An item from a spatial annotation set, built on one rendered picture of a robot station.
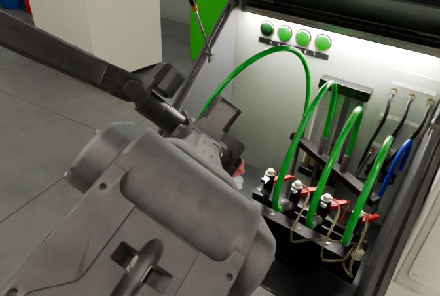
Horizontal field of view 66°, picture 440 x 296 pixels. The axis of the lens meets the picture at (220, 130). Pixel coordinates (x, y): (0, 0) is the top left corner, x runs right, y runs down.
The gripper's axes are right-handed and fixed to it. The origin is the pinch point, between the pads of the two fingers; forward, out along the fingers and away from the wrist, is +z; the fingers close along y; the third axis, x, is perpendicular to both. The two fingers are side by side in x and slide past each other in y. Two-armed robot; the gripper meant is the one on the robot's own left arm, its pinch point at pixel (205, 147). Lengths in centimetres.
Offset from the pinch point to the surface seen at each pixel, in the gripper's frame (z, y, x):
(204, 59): -7.0, 27.7, -15.7
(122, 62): 6, 303, 45
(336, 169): 33.7, -1.6, -17.6
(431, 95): 35, -6, -48
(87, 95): -3, 277, 89
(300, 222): 36.8, -3.2, 0.4
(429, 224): 40, -27, -22
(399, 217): 33.4, -25.5, -18.6
